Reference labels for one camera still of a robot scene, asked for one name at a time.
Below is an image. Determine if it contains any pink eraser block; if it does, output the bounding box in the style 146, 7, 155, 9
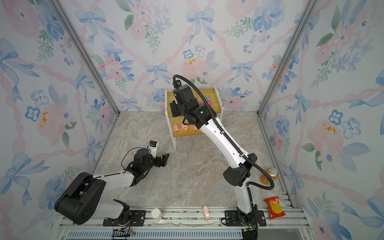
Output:
203, 206, 211, 221

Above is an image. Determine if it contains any aluminium corner post left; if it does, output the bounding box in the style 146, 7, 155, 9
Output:
48, 0, 120, 116

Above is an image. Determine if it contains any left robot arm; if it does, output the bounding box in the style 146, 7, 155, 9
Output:
54, 148, 170, 227

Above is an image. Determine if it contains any white round cap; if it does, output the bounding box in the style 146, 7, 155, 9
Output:
151, 208, 163, 221

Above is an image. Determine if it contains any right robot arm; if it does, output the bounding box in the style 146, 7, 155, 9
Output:
170, 85, 256, 226

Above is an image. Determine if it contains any aluminium corner post right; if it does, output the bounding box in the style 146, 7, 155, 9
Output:
257, 0, 319, 118

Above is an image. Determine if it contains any aluminium corner post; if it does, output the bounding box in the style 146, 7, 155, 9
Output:
257, 0, 319, 118
48, 0, 120, 116

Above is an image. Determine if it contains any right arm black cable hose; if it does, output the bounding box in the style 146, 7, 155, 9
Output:
172, 74, 275, 191

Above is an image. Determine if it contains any pink teal toy truck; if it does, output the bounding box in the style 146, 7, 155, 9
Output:
206, 96, 212, 106

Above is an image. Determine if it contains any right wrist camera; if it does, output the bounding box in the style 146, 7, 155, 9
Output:
173, 80, 182, 104

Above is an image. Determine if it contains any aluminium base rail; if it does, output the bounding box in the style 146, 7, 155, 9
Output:
53, 207, 315, 240

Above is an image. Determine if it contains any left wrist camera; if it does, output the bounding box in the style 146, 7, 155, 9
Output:
148, 140, 157, 158

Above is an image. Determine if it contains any orange soda can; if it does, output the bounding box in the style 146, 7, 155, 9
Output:
260, 168, 279, 185

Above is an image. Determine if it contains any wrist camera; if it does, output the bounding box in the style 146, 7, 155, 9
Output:
148, 140, 157, 158
173, 80, 182, 104

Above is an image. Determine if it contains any red snack bag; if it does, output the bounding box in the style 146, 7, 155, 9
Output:
264, 197, 286, 220

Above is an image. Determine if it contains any white frame wooden shelf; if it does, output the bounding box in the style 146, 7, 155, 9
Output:
165, 86, 224, 150

